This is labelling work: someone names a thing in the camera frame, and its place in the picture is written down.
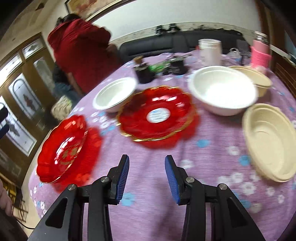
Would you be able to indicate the green circuit part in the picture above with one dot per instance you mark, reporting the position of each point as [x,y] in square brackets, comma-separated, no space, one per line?
[159,67]

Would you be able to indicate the operator hand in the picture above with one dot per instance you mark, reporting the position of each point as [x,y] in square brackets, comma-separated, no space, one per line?
[5,201]

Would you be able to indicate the wooden glass panel door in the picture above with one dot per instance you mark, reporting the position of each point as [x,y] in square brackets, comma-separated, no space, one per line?
[27,93]

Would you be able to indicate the beige ribbed disposable bowl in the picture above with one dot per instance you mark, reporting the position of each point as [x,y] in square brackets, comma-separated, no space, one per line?
[270,140]

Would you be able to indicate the black device on sofa back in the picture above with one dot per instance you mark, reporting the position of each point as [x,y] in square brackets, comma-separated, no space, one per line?
[160,30]

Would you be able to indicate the person in red jacket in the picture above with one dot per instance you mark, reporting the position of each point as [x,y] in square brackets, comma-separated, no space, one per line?
[83,51]

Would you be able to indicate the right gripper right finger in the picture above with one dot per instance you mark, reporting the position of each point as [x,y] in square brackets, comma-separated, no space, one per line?
[229,219]

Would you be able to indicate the red scalloped plate with sticker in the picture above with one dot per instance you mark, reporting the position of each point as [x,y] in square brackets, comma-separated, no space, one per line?
[159,117]

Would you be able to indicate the black motor with wooden knob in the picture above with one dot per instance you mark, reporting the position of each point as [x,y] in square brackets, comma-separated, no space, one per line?
[142,71]

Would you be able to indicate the black leather sofa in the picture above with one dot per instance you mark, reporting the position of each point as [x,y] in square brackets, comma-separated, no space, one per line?
[178,42]

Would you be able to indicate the framed wall picture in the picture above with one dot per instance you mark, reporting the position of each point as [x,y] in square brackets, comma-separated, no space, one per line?
[91,10]

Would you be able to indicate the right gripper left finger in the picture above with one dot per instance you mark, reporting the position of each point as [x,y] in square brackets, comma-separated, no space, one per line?
[64,219]

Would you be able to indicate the small white paper bowl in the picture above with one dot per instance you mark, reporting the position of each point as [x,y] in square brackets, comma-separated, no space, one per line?
[114,95]

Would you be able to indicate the large white bowl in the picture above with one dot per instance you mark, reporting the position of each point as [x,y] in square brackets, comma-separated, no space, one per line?
[222,90]

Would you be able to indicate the white plastic jar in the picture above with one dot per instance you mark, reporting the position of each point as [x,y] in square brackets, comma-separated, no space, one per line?
[210,52]

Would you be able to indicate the pink sleeved bottle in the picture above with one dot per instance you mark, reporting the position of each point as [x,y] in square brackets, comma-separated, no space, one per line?
[260,51]

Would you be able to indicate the purple floral tablecloth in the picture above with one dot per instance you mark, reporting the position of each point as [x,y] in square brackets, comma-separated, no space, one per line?
[215,154]

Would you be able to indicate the black device on sofa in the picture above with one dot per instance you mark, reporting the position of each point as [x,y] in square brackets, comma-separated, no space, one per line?
[173,28]
[160,30]

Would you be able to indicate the patterned cushioned stool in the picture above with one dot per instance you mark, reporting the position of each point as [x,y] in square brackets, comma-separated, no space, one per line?
[62,108]

